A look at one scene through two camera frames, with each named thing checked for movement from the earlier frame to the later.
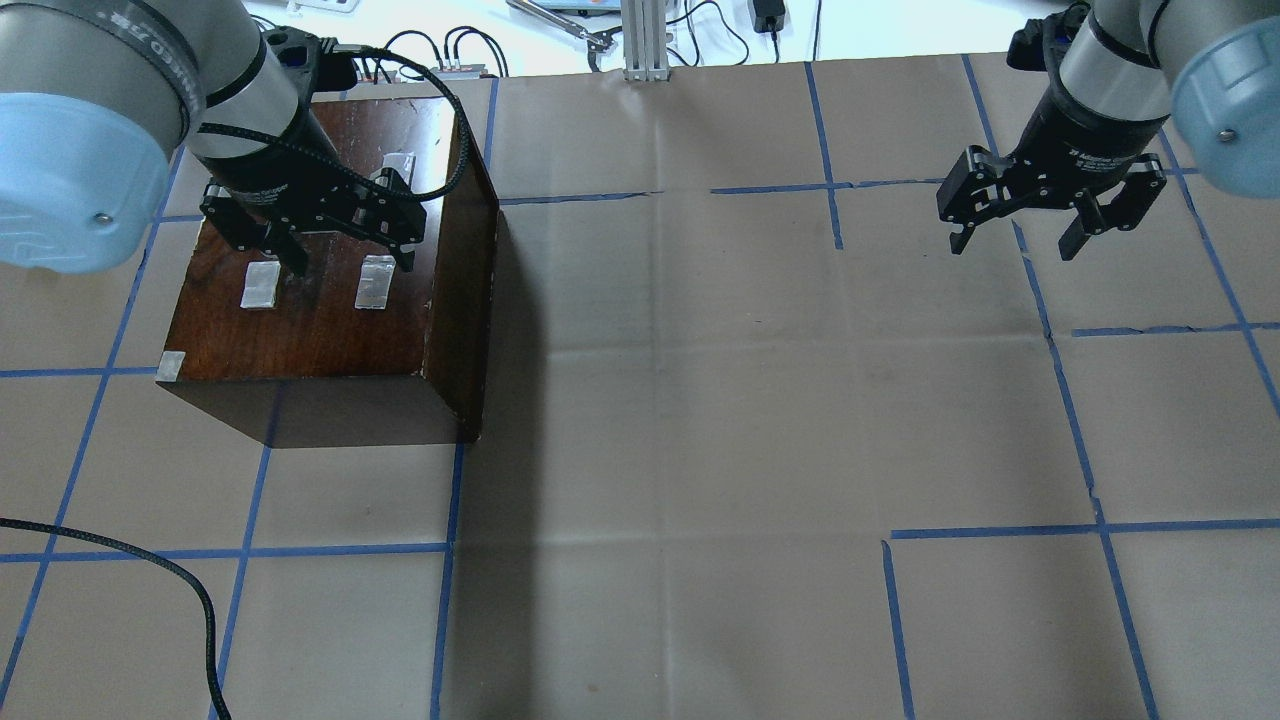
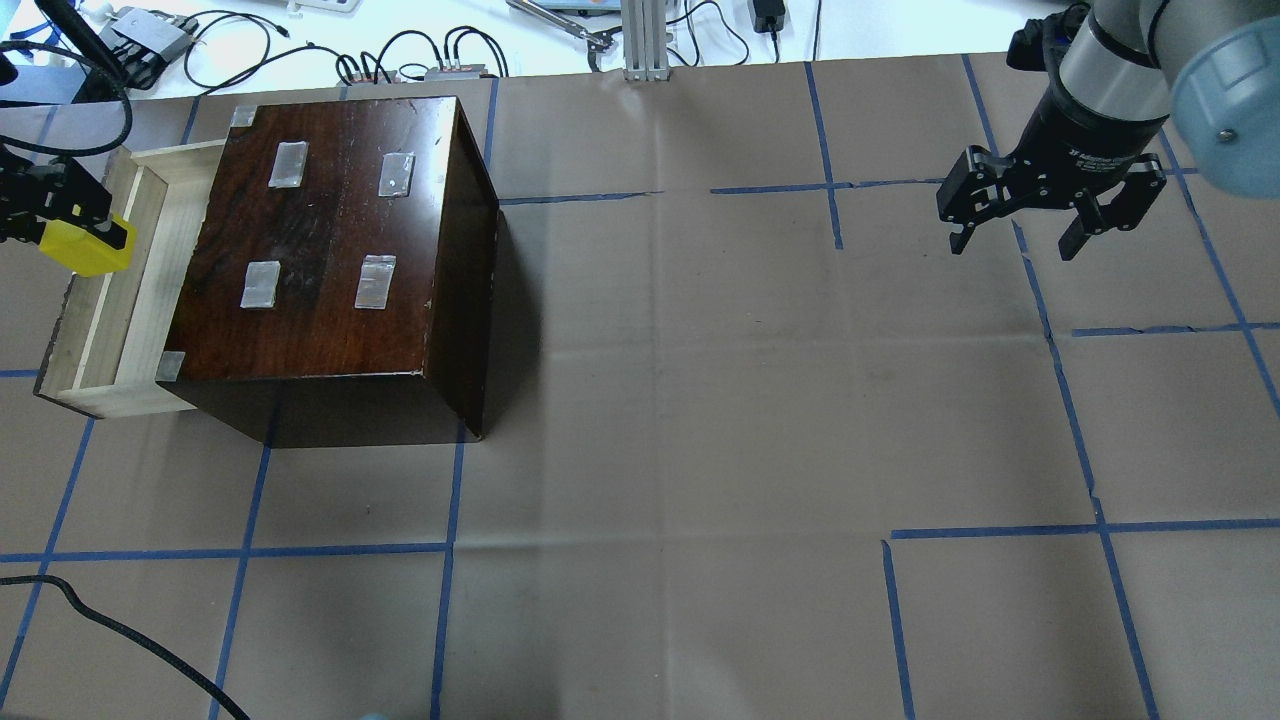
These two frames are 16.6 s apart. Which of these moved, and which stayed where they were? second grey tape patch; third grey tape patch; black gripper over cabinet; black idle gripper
Moved: black gripper over cabinet
Stayed: second grey tape patch; third grey tape patch; black idle gripper
